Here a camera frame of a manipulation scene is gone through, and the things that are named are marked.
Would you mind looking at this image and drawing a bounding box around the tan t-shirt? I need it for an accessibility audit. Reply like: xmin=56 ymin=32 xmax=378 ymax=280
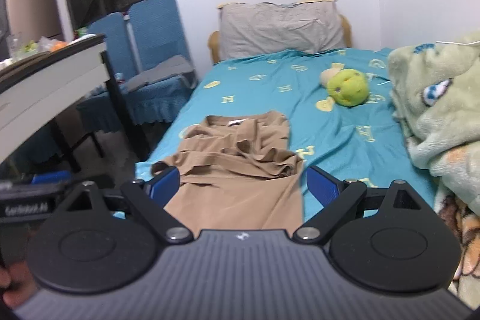
xmin=151 ymin=110 xmax=304 ymax=235

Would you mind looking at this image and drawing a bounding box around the person left hand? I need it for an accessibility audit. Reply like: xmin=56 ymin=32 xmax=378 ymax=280
xmin=0 ymin=261 xmax=38 ymax=309

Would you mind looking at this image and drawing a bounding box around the far blue covered chair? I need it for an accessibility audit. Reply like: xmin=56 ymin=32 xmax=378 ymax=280
xmin=76 ymin=12 xmax=130 ymax=135

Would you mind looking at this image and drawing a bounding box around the blue covered chair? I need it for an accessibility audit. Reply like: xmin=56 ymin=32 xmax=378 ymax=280
xmin=76 ymin=12 xmax=130 ymax=135
xmin=124 ymin=0 xmax=198 ymax=125

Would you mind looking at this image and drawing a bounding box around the teal patterned bed sheet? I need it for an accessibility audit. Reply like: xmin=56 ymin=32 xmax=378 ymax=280
xmin=135 ymin=48 xmax=436 ymax=205

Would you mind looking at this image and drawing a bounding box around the white black-legged table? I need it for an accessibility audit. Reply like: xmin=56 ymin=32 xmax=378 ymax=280
xmin=1 ymin=34 xmax=150 ymax=161

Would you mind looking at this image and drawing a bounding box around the green plush toy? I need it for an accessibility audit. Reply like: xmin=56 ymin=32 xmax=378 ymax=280
xmin=320 ymin=67 xmax=370 ymax=107

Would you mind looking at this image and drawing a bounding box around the near blue covered chair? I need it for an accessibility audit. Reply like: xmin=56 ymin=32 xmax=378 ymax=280
xmin=124 ymin=0 xmax=198 ymax=125

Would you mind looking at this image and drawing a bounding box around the grey seat cushion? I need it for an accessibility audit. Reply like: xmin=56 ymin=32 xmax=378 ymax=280
xmin=124 ymin=54 xmax=195 ymax=93

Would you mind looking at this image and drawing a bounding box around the clear glass jar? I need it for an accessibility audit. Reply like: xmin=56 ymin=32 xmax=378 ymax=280
xmin=7 ymin=34 xmax=22 ymax=62

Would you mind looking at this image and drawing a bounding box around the light green fleece blanket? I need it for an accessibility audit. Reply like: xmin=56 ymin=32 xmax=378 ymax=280
xmin=387 ymin=32 xmax=479 ymax=213

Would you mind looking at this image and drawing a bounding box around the brown refrigerator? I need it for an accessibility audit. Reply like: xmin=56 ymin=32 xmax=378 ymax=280
xmin=6 ymin=0 xmax=64 ymax=44

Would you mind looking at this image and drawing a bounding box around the wooden bed headboard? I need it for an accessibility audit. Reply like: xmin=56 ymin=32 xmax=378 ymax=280
xmin=208 ymin=15 xmax=352 ymax=64

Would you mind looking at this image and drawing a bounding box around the grey pillow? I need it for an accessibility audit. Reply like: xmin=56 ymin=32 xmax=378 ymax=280
xmin=217 ymin=0 xmax=352 ymax=60

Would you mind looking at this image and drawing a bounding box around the white charging cable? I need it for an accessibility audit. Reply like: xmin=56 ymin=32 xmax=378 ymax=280
xmin=434 ymin=38 xmax=480 ymax=46

